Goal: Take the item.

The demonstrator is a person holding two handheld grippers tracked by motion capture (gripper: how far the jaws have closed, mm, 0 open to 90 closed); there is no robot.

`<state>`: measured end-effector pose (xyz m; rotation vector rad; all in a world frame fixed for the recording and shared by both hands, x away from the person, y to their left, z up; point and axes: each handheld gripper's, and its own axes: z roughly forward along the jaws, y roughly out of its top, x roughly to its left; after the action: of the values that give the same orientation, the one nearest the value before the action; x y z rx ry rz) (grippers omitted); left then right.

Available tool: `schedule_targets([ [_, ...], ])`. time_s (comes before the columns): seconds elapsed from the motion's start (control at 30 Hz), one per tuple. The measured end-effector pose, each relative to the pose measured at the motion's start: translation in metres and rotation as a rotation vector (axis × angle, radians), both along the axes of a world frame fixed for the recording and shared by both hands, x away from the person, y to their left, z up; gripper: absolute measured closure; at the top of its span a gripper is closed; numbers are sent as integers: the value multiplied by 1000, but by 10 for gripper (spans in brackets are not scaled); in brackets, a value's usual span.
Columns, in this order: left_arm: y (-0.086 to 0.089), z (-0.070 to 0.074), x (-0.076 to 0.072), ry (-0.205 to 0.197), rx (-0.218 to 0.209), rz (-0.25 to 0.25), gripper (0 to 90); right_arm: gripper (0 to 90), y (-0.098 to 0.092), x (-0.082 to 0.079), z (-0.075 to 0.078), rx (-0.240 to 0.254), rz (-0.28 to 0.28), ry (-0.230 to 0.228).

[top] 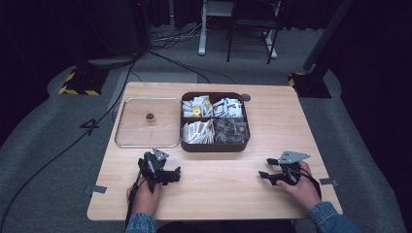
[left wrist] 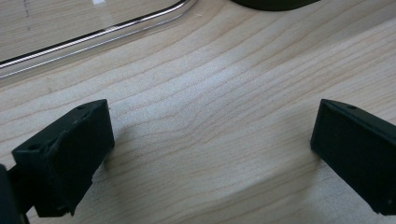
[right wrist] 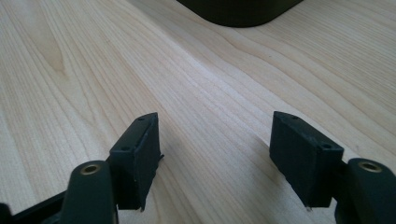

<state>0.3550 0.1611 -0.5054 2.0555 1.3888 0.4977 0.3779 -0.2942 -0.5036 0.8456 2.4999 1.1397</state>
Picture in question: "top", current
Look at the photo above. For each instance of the clear lid with gold knob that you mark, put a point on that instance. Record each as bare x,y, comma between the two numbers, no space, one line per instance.
136,129

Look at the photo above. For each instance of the pile of white printed packets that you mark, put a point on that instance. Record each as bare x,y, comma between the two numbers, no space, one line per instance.
228,108

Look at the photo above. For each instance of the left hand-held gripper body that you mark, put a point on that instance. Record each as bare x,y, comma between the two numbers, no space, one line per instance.
152,166

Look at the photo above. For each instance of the person's right hand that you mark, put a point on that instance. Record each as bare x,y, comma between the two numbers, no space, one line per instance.
302,191

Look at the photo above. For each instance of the grey tape strip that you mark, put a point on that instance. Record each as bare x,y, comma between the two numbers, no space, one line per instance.
98,189
328,182

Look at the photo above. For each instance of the yellow black striped stand base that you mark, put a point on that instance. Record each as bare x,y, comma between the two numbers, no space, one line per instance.
82,82
307,84

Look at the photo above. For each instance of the pile of white orange sachets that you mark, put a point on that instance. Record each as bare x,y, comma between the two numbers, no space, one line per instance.
197,132

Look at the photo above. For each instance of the pile of dark tea bags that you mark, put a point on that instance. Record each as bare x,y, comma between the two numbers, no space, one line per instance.
231,131

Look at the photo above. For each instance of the black chair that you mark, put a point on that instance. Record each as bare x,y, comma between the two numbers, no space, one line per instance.
251,29

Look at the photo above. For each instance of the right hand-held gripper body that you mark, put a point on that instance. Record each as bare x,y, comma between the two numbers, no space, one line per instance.
291,168

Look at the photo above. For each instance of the pile of white yellow packets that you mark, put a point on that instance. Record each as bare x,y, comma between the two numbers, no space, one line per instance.
196,108

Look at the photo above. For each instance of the person's left hand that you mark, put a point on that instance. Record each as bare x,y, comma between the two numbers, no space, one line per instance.
145,199

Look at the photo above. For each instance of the dark slanted stand pole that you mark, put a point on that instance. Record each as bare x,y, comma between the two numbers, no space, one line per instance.
327,35

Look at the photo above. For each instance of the white desk frame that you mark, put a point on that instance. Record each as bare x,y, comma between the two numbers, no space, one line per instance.
207,32

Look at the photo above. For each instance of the dark brown compartment box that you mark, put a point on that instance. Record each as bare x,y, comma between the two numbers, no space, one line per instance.
214,147

